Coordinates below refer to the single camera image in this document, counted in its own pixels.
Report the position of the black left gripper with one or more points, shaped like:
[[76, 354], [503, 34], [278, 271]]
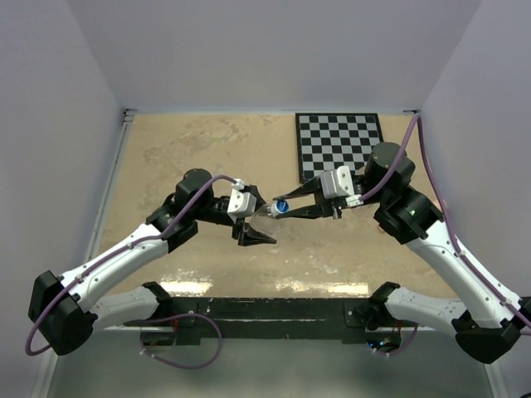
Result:
[[248, 235]]

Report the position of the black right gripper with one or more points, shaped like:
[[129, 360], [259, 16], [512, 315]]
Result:
[[325, 209]]

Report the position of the clear round plastic bottle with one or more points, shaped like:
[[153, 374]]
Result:
[[265, 220]]

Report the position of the blue bottle cap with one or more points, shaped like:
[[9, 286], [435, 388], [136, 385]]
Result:
[[282, 206]]

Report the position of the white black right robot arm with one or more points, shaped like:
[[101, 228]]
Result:
[[486, 318]]

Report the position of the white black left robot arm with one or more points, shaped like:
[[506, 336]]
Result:
[[67, 309]]

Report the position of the black white checkerboard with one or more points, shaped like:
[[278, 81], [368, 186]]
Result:
[[326, 141]]

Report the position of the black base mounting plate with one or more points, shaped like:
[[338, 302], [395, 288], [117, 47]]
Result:
[[347, 320]]

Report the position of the pink wooden pin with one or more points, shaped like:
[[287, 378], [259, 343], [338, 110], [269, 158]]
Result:
[[439, 203]]

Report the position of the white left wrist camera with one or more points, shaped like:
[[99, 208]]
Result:
[[241, 204]]

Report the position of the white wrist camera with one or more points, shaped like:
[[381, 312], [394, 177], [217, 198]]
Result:
[[338, 184], [241, 204]]

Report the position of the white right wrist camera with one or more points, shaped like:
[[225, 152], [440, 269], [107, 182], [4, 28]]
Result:
[[338, 184]]

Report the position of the aluminium frame rail front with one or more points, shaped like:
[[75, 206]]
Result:
[[141, 304]]

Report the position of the aluminium frame rail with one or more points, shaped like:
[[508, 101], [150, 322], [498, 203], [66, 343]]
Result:
[[111, 172], [141, 304]]

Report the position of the aluminium frame rail left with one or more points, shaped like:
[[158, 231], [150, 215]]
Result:
[[111, 172]]

